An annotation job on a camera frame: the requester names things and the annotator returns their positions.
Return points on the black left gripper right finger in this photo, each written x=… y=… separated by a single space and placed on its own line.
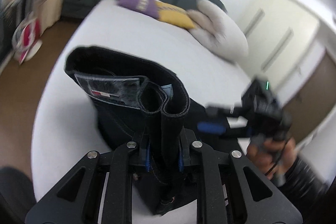
x=228 y=188

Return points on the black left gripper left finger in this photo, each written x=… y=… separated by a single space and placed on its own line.
x=98 y=188

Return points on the dark black denim pants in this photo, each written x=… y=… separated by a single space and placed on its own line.
x=140 y=100

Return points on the person's right hand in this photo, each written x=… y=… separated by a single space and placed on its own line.
x=263 y=158

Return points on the dark fabric chair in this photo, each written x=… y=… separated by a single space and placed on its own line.
x=17 y=195

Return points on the white wardrobe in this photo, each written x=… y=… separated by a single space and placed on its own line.
x=282 y=43

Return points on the white fluffy pillow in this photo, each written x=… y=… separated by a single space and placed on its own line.
x=217 y=32

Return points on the yellow cushion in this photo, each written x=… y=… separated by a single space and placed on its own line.
x=174 y=15

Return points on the purple cushion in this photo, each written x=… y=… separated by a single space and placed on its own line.
x=146 y=7

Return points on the pink white bag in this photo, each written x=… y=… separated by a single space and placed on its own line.
x=26 y=40

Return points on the black bedside drawer cabinet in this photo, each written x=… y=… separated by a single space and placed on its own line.
x=77 y=9

